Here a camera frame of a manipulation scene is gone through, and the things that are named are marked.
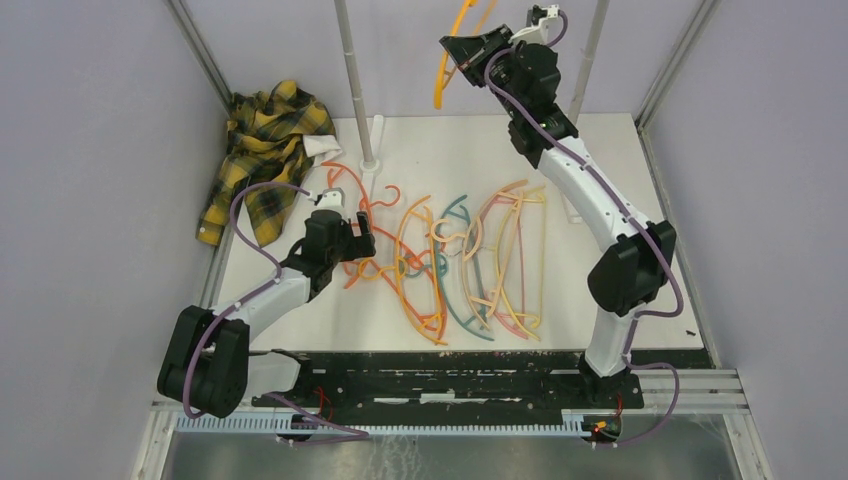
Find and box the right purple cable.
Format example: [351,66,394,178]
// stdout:
[483,9,685,319]

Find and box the white slotted cable duct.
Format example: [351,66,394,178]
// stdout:
[174,410,598,439]

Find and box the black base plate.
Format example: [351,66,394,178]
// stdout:
[251,347,645,427]

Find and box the grey rack pole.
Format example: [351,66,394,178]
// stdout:
[333,0,380,174]
[567,0,611,125]

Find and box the pink hanger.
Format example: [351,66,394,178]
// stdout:
[463,182,539,340]

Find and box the right grey rack pole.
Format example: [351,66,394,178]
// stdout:
[567,0,611,125]

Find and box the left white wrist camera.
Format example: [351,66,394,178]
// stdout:
[314,188,345,214]

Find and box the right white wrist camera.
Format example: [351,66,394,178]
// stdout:
[510,5,568,46]

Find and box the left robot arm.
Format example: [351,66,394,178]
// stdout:
[156,209,376,419]

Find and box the teal hanger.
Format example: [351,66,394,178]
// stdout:
[430,194,494,342]

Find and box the yellow plaid shirt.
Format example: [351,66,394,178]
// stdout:
[195,80,336,246]

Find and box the pale yellow hanger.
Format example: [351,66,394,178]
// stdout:
[496,187,548,342]

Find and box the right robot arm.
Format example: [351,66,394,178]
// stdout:
[439,25,684,408]

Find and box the orange hanger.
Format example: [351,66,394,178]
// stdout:
[343,226,448,346]
[320,160,403,291]

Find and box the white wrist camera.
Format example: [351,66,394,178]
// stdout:
[314,188,345,214]
[510,5,568,46]

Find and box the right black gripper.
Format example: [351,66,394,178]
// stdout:
[443,24,524,120]

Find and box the amber yellow hanger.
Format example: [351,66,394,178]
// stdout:
[393,195,448,347]

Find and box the left grey rack pole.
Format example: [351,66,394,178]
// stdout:
[333,0,380,174]

